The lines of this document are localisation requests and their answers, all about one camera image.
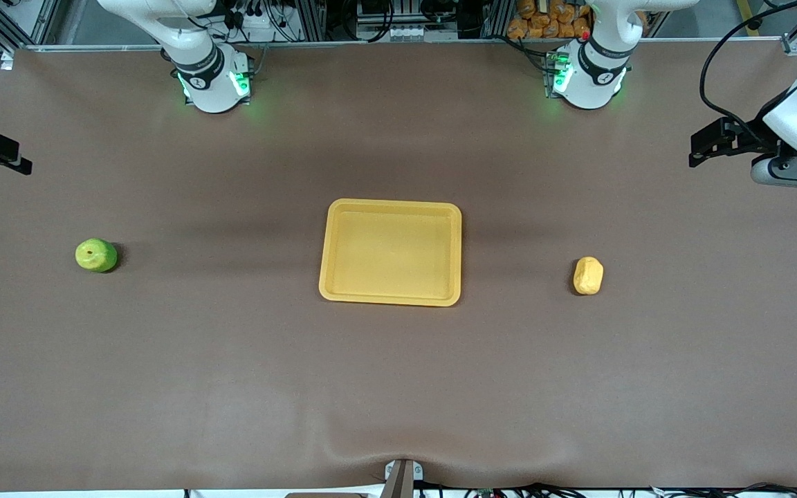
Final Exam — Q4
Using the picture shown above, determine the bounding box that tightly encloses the yellow plastic tray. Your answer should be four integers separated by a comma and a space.
318, 198, 463, 308

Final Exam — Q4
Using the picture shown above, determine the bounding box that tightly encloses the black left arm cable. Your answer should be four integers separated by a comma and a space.
699, 0, 797, 132

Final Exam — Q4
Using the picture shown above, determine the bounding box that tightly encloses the green apple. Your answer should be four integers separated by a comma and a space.
75, 238, 119, 274

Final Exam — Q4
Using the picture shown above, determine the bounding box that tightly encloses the metal table clamp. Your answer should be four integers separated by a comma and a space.
384, 459, 424, 498

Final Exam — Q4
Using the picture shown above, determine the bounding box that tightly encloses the bag of orange items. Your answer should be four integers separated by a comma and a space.
506, 0, 592, 40

